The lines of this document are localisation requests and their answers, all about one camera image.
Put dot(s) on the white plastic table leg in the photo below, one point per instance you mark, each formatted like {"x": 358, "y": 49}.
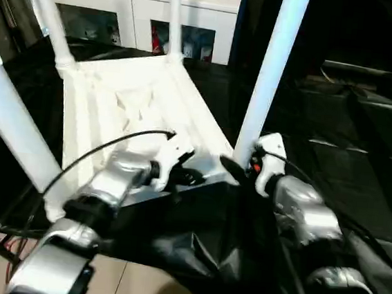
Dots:
{"x": 52, "y": 18}
{"x": 11, "y": 118}
{"x": 274, "y": 74}
{"x": 175, "y": 20}

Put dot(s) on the white plastic table top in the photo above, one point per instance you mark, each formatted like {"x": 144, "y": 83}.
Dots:
{"x": 118, "y": 87}

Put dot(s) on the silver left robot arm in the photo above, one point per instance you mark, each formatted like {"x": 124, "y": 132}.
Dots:
{"x": 117, "y": 174}

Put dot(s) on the black glossy mat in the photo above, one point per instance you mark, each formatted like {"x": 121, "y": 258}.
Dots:
{"x": 338, "y": 150}

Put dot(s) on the red package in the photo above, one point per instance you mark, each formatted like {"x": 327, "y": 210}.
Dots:
{"x": 156, "y": 40}

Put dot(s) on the black flat monitor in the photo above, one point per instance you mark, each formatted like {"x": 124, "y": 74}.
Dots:
{"x": 373, "y": 70}

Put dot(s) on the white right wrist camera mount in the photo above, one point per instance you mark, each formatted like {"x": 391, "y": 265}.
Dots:
{"x": 272, "y": 151}

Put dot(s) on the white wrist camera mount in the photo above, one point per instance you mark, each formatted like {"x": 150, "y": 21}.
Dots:
{"x": 272, "y": 151}
{"x": 173, "y": 151}

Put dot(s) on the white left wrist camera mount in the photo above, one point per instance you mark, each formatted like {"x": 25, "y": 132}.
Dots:
{"x": 173, "y": 151}

